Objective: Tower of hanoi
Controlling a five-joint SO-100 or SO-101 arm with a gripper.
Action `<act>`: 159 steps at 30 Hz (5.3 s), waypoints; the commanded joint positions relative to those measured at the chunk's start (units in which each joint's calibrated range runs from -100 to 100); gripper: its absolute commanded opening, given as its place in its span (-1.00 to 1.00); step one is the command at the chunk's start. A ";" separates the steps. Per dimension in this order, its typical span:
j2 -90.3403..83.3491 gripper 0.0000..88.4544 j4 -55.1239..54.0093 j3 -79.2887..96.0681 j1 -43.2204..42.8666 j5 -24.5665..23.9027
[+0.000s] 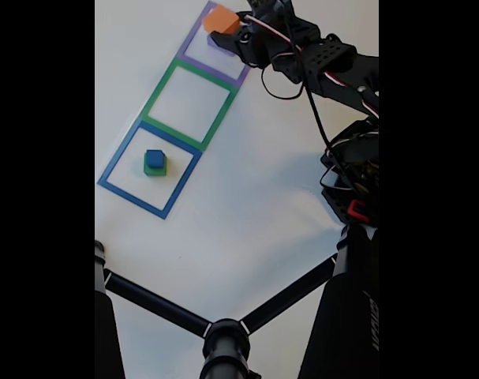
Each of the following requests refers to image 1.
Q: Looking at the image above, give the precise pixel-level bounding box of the purple block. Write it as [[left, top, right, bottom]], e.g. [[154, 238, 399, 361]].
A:
[[206, 33, 236, 58]]

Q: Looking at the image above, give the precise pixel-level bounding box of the orange block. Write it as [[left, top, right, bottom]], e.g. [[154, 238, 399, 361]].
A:
[[202, 4, 241, 36]]

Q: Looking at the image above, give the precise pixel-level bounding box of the small blue cube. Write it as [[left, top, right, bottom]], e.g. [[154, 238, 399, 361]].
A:
[[145, 148, 165, 168]]

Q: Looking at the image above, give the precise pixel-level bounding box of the green cube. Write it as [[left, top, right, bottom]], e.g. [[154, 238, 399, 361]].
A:
[[143, 152, 168, 178]]

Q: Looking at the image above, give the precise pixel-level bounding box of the red black table clamp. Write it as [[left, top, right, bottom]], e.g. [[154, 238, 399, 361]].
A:
[[347, 199, 376, 223]]

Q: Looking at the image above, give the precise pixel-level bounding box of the purple square frame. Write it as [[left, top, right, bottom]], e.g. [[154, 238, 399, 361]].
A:
[[175, 0, 251, 88]]

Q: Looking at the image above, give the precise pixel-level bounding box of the black cable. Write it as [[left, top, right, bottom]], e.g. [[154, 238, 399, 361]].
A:
[[260, 7, 369, 194]]

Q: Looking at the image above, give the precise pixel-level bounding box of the green square frame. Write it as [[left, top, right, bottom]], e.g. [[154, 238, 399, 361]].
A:
[[138, 56, 240, 153]]

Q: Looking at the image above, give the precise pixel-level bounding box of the blue square frame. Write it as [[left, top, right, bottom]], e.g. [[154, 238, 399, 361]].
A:
[[96, 119, 204, 221]]

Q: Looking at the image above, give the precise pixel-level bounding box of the black camera tripod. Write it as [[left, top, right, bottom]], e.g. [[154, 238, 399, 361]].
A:
[[95, 223, 380, 379]]

